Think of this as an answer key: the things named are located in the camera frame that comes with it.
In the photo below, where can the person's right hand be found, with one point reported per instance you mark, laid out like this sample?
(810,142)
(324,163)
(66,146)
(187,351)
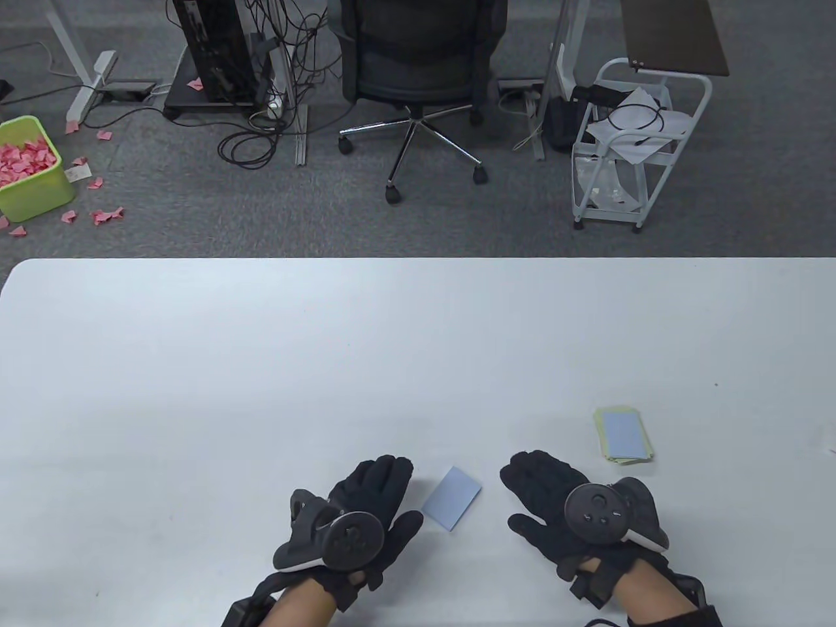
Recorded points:
(545,483)

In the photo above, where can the person's left hand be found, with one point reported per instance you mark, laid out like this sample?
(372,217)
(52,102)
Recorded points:
(375,486)

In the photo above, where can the stack of torn sticky notes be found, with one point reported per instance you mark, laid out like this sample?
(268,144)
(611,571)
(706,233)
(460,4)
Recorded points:
(624,436)

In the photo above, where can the person's right forearm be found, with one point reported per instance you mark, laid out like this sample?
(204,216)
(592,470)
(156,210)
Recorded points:
(653,591)

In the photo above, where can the person's left forearm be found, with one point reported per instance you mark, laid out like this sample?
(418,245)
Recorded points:
(300,607)

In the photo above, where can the grey right hand controller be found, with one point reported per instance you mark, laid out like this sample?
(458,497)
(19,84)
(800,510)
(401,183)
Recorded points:
(594,516)

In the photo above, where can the grey hand controller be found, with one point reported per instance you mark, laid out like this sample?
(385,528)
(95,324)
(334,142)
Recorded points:
(594,516)
(346,542)

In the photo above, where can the grey left hand controller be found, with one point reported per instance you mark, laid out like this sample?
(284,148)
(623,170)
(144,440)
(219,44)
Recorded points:
(346,542)

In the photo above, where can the white metal utility cart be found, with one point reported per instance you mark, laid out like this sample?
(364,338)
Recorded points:
(578,196)

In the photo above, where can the clear plastic bag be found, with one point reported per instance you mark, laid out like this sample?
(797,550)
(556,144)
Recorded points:
(607,186)

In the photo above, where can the white paper sheets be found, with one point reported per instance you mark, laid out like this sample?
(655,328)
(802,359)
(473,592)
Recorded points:
(627,147)

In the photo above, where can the white desk leg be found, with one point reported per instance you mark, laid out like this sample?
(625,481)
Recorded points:
(300,140)
(91,81)
(560,59)

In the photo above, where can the black bag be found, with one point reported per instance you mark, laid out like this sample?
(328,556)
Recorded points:
(562,124)

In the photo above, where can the scattered pink floor scraps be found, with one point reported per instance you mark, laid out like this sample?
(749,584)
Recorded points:
(99,216)

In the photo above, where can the black device on cart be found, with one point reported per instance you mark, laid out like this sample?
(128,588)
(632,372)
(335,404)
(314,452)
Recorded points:
(597,93)

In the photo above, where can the white power strip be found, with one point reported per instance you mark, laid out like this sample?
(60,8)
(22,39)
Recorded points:
(274,104)

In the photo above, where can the black office chair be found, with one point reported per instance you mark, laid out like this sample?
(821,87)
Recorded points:
(418,65)

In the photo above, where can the white paper label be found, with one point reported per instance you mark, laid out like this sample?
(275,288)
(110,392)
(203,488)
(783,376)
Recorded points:
(78,173)

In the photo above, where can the black rolling computer stand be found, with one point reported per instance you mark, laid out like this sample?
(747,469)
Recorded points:
(183,95)

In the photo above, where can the green plastic bin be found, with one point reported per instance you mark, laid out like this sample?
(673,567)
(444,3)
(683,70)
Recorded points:
(39,196)

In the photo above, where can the dark grey power strip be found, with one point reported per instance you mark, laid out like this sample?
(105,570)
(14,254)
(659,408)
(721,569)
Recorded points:
(127,91)

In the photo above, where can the dark brown board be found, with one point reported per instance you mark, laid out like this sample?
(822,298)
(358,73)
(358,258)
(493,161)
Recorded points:
(673,32)

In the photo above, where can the black computer tower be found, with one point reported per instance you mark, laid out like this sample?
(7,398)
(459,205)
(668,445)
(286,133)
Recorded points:
(215,46)

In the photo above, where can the pile of pink paper scraps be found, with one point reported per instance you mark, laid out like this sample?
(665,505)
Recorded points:
(23,162)

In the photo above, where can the black object at floor edge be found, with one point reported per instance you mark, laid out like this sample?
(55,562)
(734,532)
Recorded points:
(4,90)

